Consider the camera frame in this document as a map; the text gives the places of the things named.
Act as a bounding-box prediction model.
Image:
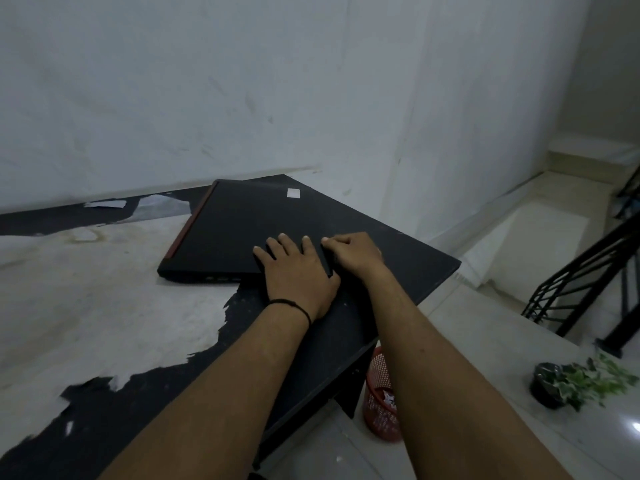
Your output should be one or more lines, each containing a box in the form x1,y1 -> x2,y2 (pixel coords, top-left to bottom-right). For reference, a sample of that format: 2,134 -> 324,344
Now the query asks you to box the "person's right hand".
320,232 -> 386,281

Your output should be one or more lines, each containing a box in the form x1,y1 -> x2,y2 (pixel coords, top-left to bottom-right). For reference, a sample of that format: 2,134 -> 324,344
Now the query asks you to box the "person's left hand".
252,234 -> 342,326

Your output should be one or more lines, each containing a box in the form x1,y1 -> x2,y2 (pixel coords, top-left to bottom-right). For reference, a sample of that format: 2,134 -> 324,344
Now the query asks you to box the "black laptop with red trim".
157,179 -> 387,286

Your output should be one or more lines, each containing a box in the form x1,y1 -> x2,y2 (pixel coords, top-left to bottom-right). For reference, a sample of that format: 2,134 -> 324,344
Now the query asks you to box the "person's right forearm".
349,267 -> 574,480

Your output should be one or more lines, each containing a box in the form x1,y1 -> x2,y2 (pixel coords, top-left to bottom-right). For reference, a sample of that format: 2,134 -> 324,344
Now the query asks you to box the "person's left forearm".
97,300 -> 327,480

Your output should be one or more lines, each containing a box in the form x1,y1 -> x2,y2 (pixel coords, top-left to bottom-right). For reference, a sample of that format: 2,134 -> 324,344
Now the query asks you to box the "black wrist band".
263,298 -> 313,329

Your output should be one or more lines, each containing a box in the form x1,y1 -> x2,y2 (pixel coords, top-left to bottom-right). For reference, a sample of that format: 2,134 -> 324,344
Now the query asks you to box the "red mesh waste basket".
363,346 -> 404,443

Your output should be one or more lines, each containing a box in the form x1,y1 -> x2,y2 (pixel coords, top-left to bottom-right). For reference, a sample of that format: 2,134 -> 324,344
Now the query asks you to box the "black metal stair railing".
521,164 -> 640,359

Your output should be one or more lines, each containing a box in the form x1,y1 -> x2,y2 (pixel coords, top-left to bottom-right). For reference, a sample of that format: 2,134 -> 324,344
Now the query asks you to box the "black plant pot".
529,362 -> 569,410

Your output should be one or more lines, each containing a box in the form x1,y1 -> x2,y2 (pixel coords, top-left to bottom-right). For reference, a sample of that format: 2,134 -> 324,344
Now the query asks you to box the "green leafy plant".
549,352 -> 640,413

